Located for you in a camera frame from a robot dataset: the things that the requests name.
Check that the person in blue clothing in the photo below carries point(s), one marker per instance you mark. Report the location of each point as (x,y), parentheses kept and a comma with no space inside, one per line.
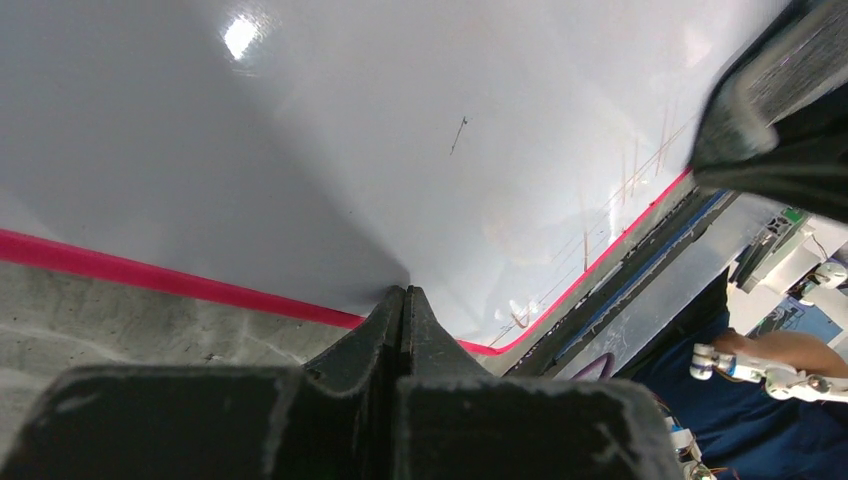
(742,431)

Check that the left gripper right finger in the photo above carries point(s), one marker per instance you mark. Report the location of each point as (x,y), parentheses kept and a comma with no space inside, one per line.
(456,420)

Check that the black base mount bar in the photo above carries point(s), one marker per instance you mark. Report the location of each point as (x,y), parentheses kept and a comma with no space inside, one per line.
(574,330)

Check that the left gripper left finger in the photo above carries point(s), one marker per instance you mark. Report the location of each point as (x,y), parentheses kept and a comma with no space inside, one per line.
(327,419)

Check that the red framed whiteboard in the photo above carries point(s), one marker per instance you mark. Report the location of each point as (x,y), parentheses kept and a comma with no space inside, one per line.
(300,157)

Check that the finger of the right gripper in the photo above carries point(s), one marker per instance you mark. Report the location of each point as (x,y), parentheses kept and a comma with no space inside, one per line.
(807,169)

